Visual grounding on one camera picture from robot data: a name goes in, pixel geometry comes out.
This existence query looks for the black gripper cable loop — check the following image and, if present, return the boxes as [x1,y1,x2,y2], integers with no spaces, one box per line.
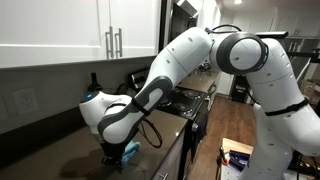
[137,118,164,150]

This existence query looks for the wooden board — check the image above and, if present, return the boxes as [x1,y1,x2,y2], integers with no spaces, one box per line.
[221,137,255,157]

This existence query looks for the blue microfiber towel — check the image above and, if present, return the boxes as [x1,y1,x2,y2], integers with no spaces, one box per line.
[120,139,142,169]

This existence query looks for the white wall cabinets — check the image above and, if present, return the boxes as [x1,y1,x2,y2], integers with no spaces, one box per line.
[0,0,163,70]

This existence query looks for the silver wall cabinet handle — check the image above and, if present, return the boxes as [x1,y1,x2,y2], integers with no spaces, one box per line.
[114,27,124,59]
[105,25,115,61]

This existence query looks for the grey base cabinets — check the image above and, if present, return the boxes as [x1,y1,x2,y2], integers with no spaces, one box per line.
[151,128,188,180]

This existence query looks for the dark over-range microwave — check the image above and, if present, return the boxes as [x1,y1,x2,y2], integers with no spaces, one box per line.
[167,0,198,43]

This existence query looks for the black electric coil stove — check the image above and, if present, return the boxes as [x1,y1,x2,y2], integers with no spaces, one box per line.
[127,67,208,180]

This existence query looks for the black camera bar on stand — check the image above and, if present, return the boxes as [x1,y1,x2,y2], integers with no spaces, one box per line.
[255,30,290,40]

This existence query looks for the dark green olive oil bottle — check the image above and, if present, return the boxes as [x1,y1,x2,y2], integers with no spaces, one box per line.
[86,72,104,94]

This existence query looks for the orange handled clamp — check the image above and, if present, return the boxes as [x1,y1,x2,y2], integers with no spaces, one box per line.
[216,146,232,167]

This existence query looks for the white wall outlet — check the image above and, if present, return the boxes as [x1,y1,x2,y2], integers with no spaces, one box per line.
[11,87,40,116]

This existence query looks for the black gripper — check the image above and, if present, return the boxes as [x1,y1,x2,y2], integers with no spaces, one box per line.
[99,140,124,167]

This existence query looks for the purple tool box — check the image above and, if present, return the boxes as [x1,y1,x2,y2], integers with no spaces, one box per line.
[227,149,252,172]

